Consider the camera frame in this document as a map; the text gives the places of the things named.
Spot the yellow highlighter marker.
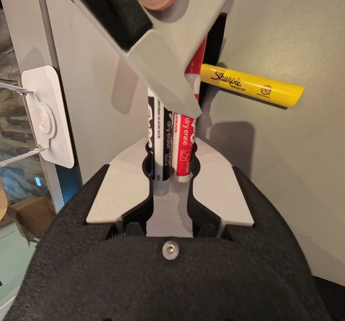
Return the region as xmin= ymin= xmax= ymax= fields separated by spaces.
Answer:
xmin=200 ymin=64 xmax=305 ymax=108

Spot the black dry erase marker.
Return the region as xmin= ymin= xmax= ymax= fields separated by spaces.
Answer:
xmin=147 ymin=87 xmax=173 ymax=196

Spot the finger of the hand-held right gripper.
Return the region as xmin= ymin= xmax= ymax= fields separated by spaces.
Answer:
xmin=52 ymin=0 xmax=203 ymax=118
xmin=147 ymin=0 xmax=233 ymax=70

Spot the brown cardboard box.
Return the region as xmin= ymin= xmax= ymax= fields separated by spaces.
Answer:
xmin=8 ymin=195 xmax=58 ymax=244

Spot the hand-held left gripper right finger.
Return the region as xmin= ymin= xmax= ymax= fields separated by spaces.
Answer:
xmin=187 ymin=137 xmax=255 ymax=227

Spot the white sign holder base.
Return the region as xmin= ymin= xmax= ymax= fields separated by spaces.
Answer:
xmin=21 ymin=65 xmax=75 ymax=169

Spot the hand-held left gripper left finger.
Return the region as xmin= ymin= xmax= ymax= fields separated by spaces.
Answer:
xmin=86 ymin=138 xmax=155 ymax=224

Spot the clear acrylic sign holder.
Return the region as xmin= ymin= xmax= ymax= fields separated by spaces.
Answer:
xmin=0 ymin=82 xmax=49 ymax=168

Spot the black hook-and-loop strap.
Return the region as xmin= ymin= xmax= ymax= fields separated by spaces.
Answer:
xmin=197 ymin=13 xmax=227 ymax=104

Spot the red dry erase marker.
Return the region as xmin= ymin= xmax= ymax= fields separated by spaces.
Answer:
xmin=172 ymin=35 xmax=208 ymax=184

